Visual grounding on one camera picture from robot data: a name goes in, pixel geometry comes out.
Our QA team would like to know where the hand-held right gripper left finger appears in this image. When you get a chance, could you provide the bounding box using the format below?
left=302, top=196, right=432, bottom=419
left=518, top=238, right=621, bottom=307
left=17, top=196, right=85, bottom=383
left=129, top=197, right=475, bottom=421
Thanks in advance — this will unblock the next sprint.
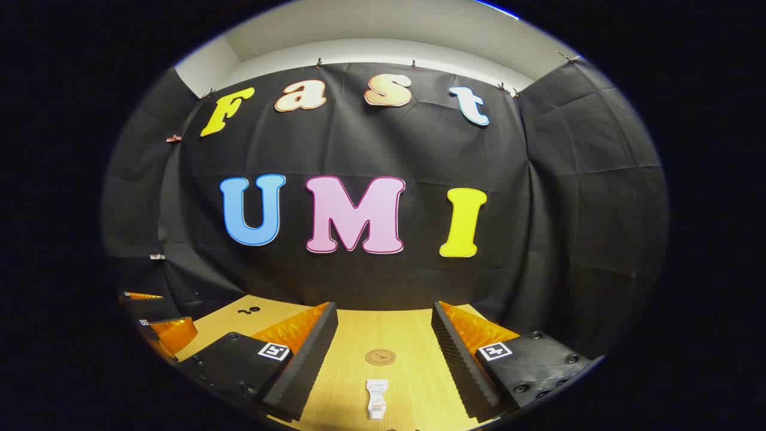
left=177, top=301, right=339, bottom=423

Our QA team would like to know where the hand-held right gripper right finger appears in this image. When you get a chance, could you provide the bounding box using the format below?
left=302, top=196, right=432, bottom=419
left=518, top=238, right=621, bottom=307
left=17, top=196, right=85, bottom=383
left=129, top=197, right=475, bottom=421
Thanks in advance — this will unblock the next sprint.
left=431, top=301, right=605, bottom=423

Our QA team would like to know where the white toothpaste tube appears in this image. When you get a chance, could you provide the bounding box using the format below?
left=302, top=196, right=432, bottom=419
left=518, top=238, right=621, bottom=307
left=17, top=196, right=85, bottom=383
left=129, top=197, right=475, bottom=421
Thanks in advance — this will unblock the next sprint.
left=366, top=379, right=389, bottom=420

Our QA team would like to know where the wooden desktop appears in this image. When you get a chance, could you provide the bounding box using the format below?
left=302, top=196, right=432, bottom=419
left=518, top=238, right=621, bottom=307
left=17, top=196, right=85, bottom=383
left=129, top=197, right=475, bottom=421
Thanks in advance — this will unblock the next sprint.
left=175, top=293, right=500, bottom=431

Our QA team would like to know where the black backdrop cloth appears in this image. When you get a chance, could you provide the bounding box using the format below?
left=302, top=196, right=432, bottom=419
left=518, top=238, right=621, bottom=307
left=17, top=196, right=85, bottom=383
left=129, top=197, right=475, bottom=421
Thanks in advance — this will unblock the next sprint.
left=102, top=57, right=670, bottom=360

